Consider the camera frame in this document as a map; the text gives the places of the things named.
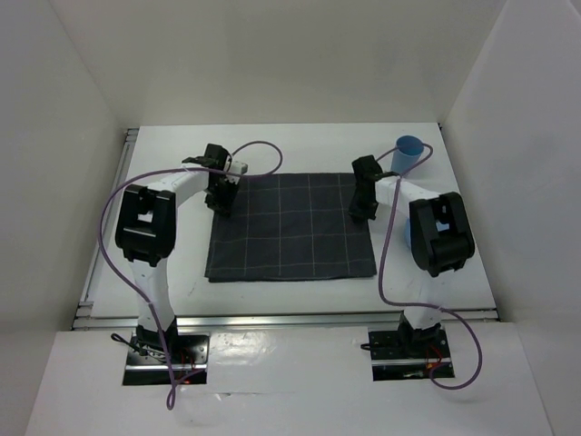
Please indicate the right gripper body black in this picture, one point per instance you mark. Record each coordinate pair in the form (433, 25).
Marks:
(362, 209)

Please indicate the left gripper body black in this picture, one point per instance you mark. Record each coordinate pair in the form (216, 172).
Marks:
(219, 198)

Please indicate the blue plastic cup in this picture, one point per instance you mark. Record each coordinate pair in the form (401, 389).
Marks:
(407, 152)

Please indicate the blue plastic plate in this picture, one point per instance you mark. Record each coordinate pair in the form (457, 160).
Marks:
(407, 233)

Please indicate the dark grey checked cloth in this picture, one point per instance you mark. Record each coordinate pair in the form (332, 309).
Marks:
(291, 227)

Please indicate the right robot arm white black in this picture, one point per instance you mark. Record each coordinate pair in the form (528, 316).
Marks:
(440, 238)

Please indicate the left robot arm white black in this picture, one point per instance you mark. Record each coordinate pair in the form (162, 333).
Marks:
(146, 232)

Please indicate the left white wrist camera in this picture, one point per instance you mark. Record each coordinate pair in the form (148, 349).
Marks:
(236, 168)

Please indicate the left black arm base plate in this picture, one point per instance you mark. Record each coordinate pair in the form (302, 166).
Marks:
(146, 366)

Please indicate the aluminium front table rail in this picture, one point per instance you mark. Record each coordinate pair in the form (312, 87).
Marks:
(84, 321)

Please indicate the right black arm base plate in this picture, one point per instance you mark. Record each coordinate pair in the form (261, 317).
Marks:
(392, 361)

